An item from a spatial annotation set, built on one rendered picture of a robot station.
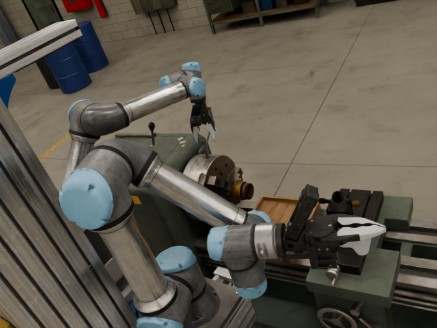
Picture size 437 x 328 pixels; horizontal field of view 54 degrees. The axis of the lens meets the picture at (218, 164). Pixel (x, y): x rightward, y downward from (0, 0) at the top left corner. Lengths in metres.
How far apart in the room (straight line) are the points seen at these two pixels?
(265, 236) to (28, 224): 0.55
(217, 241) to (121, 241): 0.22
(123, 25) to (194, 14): 1.96
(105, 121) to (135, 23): 9.03
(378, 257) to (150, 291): 0.93
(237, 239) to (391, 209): 1.10
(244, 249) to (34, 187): 0.51
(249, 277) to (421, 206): 2.46
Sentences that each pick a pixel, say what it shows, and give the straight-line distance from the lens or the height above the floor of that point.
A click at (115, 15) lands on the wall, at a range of 10.79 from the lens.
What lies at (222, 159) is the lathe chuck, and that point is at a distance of 1.95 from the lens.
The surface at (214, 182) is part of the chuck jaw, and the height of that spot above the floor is 1.19.
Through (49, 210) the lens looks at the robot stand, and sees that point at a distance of 1.11.
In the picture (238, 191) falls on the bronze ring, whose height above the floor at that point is 1.11.
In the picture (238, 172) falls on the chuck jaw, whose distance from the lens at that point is 2.00.
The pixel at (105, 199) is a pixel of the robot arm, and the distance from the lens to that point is 0.89.
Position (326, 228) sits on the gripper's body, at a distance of 0.88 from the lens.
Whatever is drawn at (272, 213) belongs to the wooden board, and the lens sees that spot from 2.05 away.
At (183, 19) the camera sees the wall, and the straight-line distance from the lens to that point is 9.77.
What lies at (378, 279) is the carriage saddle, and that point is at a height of 0.92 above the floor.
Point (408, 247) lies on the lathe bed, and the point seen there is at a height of 0.84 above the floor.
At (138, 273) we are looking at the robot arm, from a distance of 1.05.
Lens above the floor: 2.19
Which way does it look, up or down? 31 degrees down
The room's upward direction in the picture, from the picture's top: 20 degrees counter-clockwise
